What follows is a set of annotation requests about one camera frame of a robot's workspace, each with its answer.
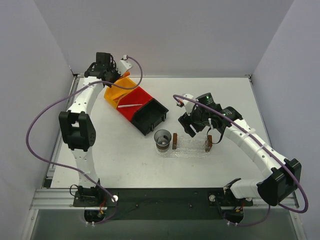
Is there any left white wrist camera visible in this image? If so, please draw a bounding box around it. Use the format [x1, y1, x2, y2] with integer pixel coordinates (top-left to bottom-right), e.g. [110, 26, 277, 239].
[116, 55, 133, 76]

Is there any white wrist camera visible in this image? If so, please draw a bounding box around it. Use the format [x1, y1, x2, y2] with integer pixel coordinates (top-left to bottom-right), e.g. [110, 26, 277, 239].
[177, 93, 195, 116]
[116, 55, 133, 76]

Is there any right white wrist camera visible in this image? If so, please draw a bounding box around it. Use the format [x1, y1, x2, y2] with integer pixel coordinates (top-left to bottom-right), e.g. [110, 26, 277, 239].
[177, 93, 195, 116]

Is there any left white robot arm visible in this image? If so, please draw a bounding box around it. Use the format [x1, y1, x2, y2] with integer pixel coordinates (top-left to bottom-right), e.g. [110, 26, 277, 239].
[58, 52, 117, 207]

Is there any white toothbrush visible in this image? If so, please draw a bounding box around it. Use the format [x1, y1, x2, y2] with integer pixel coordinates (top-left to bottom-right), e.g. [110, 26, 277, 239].
[117, 103, 143, 108]

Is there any orange toothpaste tube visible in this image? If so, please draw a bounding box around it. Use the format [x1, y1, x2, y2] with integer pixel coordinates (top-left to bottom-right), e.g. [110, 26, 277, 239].
[121, 71, 130, 78]

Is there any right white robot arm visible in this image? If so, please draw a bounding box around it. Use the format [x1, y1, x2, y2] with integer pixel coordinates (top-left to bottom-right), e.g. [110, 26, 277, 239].
[174, 93, 302, 206]

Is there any red plastic bin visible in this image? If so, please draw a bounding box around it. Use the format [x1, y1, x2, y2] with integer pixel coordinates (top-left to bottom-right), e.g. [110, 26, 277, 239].
[116, 87, 153, 122]

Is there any yellow plastic bin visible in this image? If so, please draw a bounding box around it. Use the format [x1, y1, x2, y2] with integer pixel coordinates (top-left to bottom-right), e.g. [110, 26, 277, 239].
[104, 77, 136, 109]

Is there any clear holder with wooden ends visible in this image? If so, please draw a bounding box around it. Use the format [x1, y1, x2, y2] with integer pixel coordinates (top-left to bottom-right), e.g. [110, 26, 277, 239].
[172, 132, 213, 153]

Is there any black plastic bin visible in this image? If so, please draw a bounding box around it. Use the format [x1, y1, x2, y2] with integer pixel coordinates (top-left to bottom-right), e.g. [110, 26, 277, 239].
[130, 98, 169, 136]

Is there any glass cup with brown band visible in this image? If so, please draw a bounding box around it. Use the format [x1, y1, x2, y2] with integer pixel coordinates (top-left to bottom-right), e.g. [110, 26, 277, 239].
[153, 129, 172, 152]

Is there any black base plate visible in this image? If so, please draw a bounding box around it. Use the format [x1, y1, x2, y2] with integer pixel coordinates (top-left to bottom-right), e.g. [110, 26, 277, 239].
[73, 186, 253, 224]

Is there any clear textured oval tray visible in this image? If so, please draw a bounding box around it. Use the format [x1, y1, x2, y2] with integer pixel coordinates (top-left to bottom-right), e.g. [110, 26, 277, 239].
[154, 142, 210, 158]

